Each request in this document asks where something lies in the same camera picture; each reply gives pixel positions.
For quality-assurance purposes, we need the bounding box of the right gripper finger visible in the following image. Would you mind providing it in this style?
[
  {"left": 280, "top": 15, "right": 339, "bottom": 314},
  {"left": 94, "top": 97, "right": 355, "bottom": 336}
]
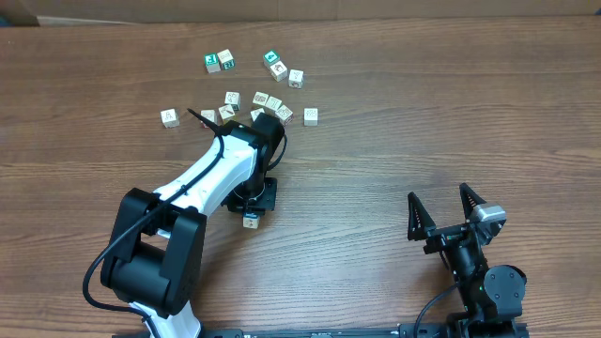
[
  {"left": 459, "top": 183, "right": 486, "bottom": 220},
  {"left": 408, "top": 192, "right": 436, "bottom": 241}
]

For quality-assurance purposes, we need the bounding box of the blue number five block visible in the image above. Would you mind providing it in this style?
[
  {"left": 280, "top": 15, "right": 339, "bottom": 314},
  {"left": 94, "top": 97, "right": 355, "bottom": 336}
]
[{"left": 242, "top": 214, "right": 260, "bottom": 229}]

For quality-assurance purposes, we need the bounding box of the wooden block yellow side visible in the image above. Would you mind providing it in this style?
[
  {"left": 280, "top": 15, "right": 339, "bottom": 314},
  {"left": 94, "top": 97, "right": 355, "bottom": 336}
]
[{"left": 218, "top": 104, "right": 236, "bottom": 124}]

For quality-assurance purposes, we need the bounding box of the wooden block teal side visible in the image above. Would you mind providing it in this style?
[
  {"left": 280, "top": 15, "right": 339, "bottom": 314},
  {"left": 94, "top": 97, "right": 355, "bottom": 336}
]
[{"left": 224, "top": 91, "right": 240, "bottom": 111}]

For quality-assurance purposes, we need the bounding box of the wooden letter A block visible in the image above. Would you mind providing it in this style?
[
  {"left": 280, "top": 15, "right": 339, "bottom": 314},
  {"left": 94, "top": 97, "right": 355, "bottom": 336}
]
[{"left": 161, "top": 108, "right": 179, "bottom": 129}]

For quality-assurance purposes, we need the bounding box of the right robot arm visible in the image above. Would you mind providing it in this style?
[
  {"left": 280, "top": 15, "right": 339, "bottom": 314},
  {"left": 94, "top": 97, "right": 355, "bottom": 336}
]
[{"left": 408, "top": 183, "right": 529, "bottom": 337}]

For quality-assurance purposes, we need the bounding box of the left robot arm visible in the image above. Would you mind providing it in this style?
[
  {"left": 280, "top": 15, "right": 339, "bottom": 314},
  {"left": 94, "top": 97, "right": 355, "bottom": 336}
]
[{"left": 83, "top": 114, "right": 287, "bottom": 337}]

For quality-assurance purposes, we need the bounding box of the wooden block bulb drawing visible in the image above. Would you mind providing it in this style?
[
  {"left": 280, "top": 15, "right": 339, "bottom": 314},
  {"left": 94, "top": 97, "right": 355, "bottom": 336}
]
[{"left": 250, "top": 108, "right": 265, "bottom": 121}]

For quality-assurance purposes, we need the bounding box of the wooden block red edge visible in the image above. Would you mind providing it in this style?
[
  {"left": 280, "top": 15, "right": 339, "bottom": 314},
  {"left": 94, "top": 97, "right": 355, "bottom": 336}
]
[{"left": 274, "top": 105, "right": 294, "bottom": 126}]

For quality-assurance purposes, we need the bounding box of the wooden block red front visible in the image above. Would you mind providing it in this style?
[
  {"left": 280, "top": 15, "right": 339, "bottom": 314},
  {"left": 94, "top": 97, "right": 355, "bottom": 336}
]
[{"left": 200, "top": 110, "right": 218, "bottom": 129}]

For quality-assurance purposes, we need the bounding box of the plain wooden block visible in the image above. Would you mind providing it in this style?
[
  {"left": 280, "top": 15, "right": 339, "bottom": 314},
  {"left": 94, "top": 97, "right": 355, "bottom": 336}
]
[{"left": 264, "top": 96, "right": 282, "bottom": 115}]

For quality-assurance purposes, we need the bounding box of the wooden block rightmost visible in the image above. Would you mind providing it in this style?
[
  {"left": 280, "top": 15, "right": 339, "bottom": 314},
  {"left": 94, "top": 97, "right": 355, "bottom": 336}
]
[{"left": 303, "top": 108, "right": 318, "bottom": 126}]

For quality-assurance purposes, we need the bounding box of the wooden block brown drawing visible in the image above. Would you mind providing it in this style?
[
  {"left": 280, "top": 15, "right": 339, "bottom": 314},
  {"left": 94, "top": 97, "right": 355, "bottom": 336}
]
[{"left": 252, "top": 91, "right": 270, "bottom": 109}]

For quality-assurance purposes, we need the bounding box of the wooden block red side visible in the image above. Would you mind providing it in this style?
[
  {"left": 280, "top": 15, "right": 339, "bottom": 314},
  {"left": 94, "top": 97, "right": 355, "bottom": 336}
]
[{"left": 288, "top": 69, "right": 304, "bottom": 89}]

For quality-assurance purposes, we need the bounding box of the wooden block red drawing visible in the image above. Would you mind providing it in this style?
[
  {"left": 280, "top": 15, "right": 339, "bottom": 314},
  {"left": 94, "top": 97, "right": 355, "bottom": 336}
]
[{"left": 270, "top": 61, "right": 288, "bottom": 82}]

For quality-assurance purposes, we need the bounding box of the green number four block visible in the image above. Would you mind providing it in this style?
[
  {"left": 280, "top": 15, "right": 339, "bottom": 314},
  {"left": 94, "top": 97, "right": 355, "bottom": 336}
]
[{"left": 262, "top": 50, "right": 281, "bottom": 68}]

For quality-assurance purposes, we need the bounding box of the wooden block green side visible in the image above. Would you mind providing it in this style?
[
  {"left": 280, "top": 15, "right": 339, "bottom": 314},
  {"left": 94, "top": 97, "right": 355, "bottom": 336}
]
[{"left": 217, "top": 49, "right": 236, "bottom": 70}]

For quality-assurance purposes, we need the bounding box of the green top wooden block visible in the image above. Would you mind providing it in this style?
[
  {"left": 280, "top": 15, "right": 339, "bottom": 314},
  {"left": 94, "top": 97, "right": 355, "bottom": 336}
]
[{"left": 204, "top": 54, "right": 221, "bottom": 73}]

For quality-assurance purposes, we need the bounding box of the cardboard sheet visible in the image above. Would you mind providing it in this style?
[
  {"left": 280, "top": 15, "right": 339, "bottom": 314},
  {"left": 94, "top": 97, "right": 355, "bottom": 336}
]
[{"left": 1, "top": 0, "right": 600, "bottom": 25}]

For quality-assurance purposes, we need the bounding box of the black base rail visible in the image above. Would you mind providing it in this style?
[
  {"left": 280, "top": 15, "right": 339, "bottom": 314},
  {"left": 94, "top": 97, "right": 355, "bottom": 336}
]
[{"left": 112, "top": 324, "right": 530, "bottom": 338}]

